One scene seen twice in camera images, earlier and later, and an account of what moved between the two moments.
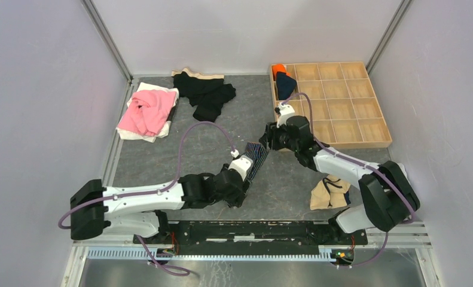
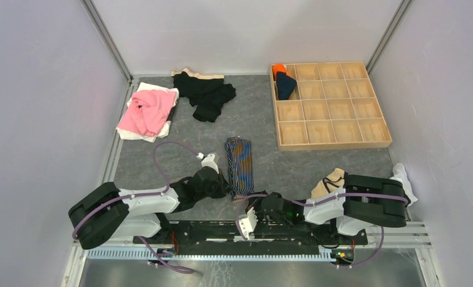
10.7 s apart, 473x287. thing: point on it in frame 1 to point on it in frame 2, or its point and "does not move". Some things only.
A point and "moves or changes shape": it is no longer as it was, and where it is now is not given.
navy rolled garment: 286,84 does not move
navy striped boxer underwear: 256,152 moves or changes shape
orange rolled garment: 278,67 does not move
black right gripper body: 280,139 to 256,204
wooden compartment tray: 340,100 does not move
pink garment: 147,112 does not move
